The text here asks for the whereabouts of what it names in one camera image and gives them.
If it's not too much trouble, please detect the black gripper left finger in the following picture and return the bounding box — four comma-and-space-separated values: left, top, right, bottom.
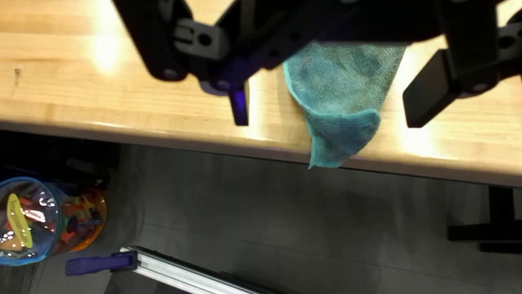
111, 0, 306, 128

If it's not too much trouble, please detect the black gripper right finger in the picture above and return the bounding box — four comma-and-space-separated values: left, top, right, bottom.
401, 0, 522, 129

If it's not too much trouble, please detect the blue microfibre towel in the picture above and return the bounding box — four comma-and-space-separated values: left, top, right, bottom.
282, 41, 408, 170

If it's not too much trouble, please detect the aluminium frame rail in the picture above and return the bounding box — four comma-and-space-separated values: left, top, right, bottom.
63, 247, 259, 294

